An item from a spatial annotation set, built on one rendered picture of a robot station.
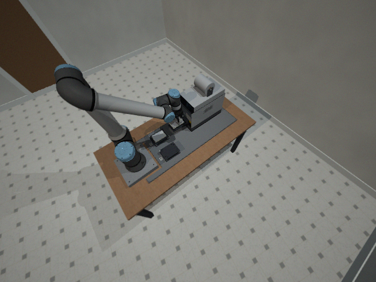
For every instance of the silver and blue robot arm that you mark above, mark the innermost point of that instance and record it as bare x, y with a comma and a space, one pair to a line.
73, 88

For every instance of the grey cylinder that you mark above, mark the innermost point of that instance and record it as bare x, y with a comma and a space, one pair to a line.
203, 83

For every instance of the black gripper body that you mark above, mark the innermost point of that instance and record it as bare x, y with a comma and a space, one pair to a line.
179, 112

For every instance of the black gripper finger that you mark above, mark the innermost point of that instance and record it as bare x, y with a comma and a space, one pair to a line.
178, 120

